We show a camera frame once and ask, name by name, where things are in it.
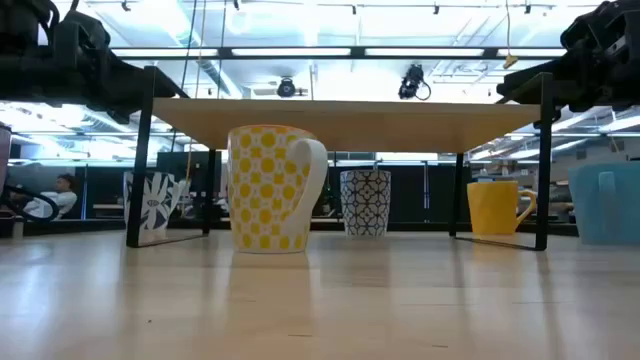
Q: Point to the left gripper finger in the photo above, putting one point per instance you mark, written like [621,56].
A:
[125,85]
[82,40]

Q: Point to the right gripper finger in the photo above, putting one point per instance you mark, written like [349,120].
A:
[562,82]
[600,27]

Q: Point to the navy mug bold white petals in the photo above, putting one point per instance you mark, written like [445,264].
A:
[162,200]

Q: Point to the light blue mug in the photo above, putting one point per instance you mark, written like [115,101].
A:
[605,205]

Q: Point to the plain yellow mug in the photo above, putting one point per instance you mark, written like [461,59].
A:
[492,207]

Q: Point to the white mug with yellow dots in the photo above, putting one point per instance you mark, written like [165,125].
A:
[265,190]

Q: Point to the white mug navy lattice pattern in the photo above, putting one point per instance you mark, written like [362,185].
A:
[365,200]

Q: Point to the hanging yellow tag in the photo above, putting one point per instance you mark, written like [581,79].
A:
[510,61]

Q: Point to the maroon panel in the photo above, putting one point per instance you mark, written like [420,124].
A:
[4,155]

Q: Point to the person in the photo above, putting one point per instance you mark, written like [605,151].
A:
[62,200]

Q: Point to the black ceiling spotlight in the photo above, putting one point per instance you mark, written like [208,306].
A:
[412,80]

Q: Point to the black partition panel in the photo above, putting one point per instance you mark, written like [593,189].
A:
[415,195]

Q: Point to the black overhead rig bar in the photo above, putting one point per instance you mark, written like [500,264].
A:
[357,52]

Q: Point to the wooden shelf with black legs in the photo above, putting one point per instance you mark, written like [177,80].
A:
[350,125]

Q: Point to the black overhead camera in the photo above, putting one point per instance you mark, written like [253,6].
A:
[286,87]

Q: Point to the black aluminium table frame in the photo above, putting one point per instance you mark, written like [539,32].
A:
[425,226]

